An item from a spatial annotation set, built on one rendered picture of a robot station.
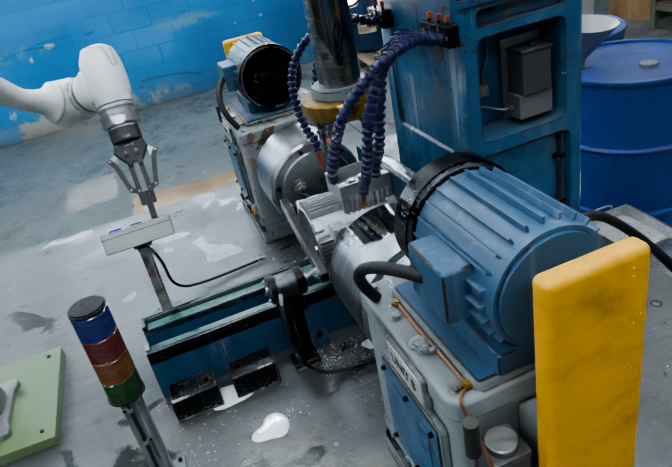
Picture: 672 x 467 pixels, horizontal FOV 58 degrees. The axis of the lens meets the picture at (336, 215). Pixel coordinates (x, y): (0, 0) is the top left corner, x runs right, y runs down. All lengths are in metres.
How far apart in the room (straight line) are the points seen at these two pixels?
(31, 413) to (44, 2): 5.56
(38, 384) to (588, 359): 1.26
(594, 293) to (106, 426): 1.09
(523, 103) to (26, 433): 1.26
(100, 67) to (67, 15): 5.18
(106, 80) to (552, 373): 1.25
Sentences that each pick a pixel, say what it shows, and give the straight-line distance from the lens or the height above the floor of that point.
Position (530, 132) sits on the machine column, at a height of 1.19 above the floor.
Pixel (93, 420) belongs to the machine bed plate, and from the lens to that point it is 1.50.
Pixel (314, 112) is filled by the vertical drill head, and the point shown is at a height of 1.32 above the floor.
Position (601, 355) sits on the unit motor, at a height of 1.23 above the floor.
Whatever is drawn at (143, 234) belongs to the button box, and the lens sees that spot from 1.58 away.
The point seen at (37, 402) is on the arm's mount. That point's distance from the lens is 1.59.
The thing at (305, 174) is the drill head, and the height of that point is 1.08.
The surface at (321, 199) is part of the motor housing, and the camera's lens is 1.38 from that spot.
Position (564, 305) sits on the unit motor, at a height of 1.32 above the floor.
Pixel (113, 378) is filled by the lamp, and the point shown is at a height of 1.09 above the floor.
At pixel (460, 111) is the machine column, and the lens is 1.26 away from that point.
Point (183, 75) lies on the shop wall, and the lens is 6.91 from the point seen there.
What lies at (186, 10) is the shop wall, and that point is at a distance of 6.82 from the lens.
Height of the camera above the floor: 1.72
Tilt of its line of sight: 28 degrees down
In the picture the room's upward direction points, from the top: 12 degrees counter-clockwise
